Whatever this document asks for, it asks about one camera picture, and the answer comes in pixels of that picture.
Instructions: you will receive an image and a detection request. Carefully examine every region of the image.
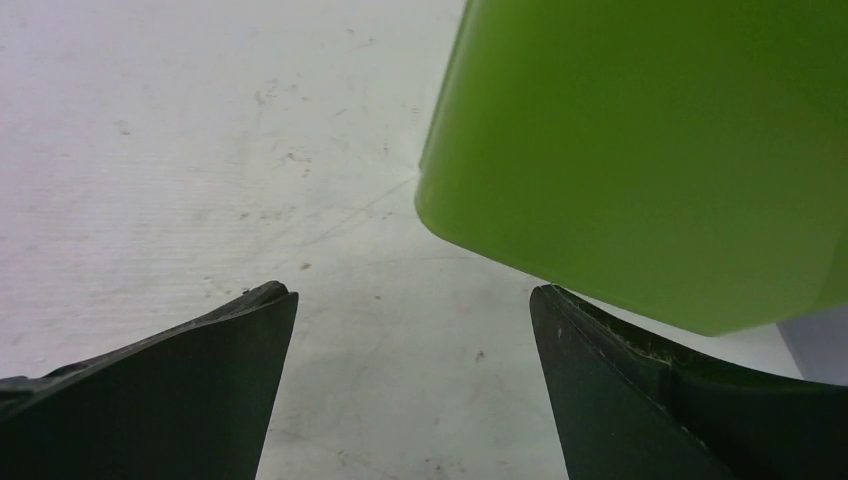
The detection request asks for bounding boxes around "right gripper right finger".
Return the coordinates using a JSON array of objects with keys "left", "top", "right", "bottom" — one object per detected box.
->
[{"left": 529, "top": 285, "right": 847, "bottom": 479}]

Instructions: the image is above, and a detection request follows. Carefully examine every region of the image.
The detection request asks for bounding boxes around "green plastic bin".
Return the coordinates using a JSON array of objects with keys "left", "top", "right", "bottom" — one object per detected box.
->
[{"left": 414, "top": 1, "right": 847, "bottom": 336}]

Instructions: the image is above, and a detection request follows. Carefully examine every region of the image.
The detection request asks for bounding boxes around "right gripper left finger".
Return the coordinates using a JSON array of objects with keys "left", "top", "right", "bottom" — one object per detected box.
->
[{"left": 1, "top": 281, "right": 299, "bottom": 479}]

